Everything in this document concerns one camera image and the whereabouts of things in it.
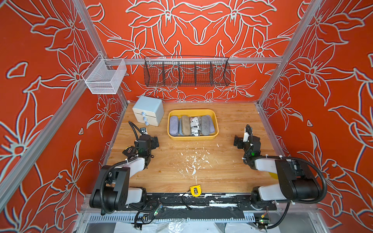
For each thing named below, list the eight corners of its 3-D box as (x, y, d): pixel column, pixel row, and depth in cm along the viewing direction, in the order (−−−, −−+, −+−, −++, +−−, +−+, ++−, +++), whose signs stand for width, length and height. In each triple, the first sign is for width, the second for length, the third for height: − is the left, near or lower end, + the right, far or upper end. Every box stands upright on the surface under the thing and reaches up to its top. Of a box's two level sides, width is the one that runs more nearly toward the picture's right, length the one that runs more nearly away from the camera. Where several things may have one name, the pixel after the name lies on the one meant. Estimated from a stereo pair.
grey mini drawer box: (135, 122, 108) (129, 109, 97) (144, 109, 117) (139, 95, 105) (157, 128, 105) (154, 114, 93) (164, 114, 114) (162, 100, 102)
